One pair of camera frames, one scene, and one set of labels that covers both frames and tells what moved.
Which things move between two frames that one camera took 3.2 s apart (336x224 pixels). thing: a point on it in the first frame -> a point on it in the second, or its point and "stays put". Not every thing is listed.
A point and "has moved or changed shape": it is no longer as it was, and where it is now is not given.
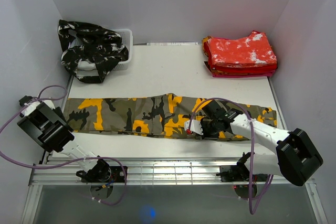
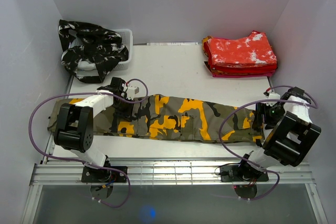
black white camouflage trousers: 83,42 stays put
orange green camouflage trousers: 164,116 has moved or changed shape
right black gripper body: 209,129 -> 272,115
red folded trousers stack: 252,55 stays put
